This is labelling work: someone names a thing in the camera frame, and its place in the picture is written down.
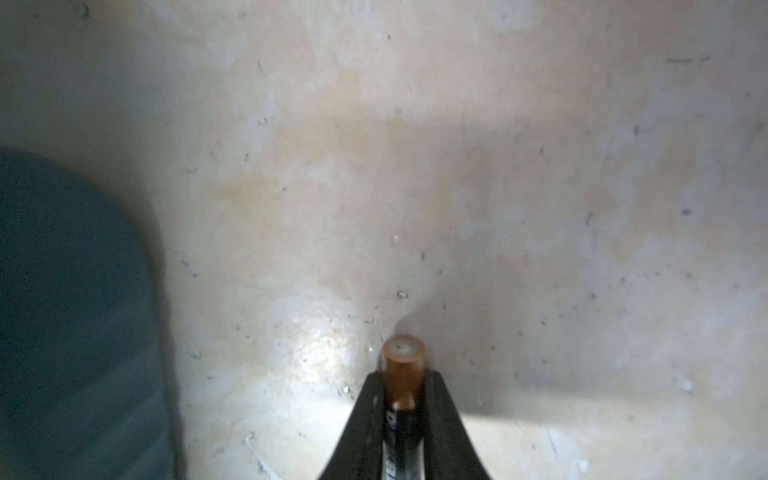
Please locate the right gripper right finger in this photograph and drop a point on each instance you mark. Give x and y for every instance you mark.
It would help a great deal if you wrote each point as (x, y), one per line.
(448, 450)

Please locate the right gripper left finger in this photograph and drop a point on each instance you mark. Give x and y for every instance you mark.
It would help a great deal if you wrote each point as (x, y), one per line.
(358, 453)

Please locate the teal plastic storage tray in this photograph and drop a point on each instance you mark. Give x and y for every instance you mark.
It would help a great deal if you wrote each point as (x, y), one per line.
(82, 382)

